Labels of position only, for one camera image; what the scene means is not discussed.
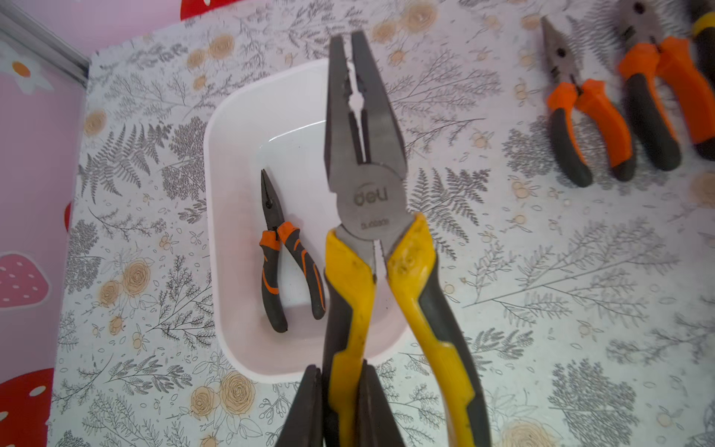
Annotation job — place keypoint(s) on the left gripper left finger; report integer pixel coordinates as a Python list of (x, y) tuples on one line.
[(304, 423)]

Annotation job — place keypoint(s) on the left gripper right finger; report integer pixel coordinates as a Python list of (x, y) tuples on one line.
[(376, 425)]

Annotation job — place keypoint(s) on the orange handled pliers small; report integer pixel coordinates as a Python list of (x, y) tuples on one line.
[(588, 97)]

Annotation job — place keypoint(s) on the orange black pliers large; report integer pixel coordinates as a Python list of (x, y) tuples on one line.
[(651, 59)]

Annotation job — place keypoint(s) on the yellow black pliers large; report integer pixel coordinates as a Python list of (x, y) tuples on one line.
[(702, 16)]

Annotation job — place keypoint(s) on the left aluminium corner post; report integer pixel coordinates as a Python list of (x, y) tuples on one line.
[(23, 29)]

